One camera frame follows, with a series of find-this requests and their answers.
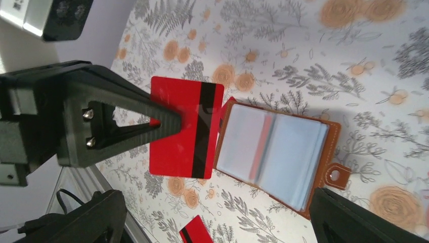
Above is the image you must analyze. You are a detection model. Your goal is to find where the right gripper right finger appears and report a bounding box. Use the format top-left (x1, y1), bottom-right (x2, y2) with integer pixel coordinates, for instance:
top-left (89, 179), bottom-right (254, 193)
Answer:
top-left (309, 188), bottom-right (419, 242)

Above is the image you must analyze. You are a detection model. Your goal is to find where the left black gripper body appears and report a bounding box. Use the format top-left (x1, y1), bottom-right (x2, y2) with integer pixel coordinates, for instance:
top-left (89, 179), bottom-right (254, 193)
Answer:
top-left (1, 60), bottom-right (90, 187)

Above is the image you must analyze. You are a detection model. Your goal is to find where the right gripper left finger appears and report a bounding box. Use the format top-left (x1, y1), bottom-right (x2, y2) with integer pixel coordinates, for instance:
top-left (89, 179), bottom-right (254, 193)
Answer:
top-left (16, 190), bottom-right (127, 242)

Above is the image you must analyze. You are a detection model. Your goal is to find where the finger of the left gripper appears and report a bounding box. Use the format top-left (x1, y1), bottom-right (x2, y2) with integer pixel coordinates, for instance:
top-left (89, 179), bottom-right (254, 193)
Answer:
top-left (57, 65), bottom-right (182, 168)

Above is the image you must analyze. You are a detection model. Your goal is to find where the brown leather card holder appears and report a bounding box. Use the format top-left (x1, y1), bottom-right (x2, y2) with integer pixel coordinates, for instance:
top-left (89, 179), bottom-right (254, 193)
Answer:
top-left (213, 99), bottom-right (351, 218)

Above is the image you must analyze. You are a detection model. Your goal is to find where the red card lower left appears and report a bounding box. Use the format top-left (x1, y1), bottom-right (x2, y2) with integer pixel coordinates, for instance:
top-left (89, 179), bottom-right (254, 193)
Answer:
top-left (179, 215), bottom-right (213, 243)

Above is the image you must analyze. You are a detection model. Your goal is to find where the floral patterned table mat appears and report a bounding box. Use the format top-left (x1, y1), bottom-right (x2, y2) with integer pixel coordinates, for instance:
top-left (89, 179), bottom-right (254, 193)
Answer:
top-left (98, 1), bottom-right (428, 242)

